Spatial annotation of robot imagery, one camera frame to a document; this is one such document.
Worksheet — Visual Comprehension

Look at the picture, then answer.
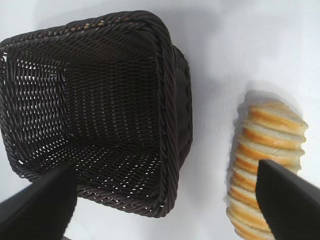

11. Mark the dark brown woven basket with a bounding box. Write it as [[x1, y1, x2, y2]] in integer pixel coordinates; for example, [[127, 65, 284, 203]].
[[0, 9, 194, 219]]

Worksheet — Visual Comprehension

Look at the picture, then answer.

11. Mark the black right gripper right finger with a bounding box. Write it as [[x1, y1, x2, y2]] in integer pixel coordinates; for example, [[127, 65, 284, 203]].
[[254, 159, 320, 240]]

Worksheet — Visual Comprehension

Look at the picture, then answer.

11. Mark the long striped bread loaf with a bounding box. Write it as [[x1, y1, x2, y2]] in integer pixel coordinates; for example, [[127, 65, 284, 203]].
[[225, 101, 310, 240]]

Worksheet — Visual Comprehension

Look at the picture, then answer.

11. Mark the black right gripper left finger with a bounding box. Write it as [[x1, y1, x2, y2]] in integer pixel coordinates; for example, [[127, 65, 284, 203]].
[[0, 162, 78, 240]]

